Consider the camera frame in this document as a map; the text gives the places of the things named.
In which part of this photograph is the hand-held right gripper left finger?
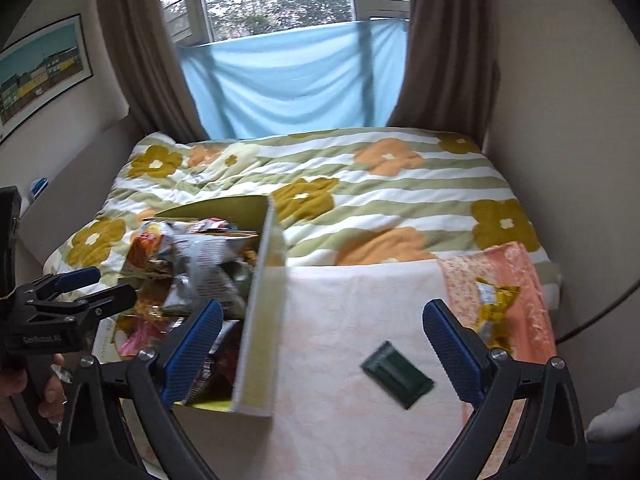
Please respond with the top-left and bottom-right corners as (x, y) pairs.
(59, 299), (224, 480)

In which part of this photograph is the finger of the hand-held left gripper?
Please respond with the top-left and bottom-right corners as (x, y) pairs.
(17, 267), (102, 306)
(45, 284), (138, 341)

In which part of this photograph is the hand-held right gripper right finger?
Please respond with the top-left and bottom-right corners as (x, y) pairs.
(422, 299), (587, 480)

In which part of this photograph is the pile of mixed snack bags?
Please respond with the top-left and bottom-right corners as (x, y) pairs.
(112, 217), (261, 408)

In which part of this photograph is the dark green snack packet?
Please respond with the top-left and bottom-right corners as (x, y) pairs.
(361, 341), (435, 409)

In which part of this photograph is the orange snack packet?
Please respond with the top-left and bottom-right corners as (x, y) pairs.
(122, 222), (176, 278)

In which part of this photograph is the green white cardboard box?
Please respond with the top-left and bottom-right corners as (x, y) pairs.
(92, 195), (288, 418)

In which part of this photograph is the person's left forearm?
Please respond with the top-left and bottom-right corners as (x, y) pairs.
(0, 425), (63, 480)

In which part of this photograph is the person's left hand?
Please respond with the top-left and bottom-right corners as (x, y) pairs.
(0, 354), (67, 421)

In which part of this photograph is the yellow gold snack packet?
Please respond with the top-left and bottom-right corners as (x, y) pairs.
(472, 277), (523, 351)

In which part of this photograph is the blue white object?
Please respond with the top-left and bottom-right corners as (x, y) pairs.
(27, 177), (51, 203)

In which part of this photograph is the peach towel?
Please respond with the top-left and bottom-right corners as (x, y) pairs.
(125, 242), (558, 480)

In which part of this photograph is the white fluffy cloth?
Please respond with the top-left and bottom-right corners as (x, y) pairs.
(585, 387), (640, 443)

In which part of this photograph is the floral striped blanket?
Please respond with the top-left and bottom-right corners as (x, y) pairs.
(42, 127), (561, 311)

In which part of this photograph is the brown curtain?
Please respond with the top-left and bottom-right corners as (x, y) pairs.
(92, 0), (208, 143)
(385, 0), (501, 151)

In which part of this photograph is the light blue cloth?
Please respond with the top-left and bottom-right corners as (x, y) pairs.
(177, 17), (408, 138)

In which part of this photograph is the black cable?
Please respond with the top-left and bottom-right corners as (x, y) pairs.
(555, 277), (640, 346)

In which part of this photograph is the wall poster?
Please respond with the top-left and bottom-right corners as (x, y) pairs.
(0, 12), (96, 146)

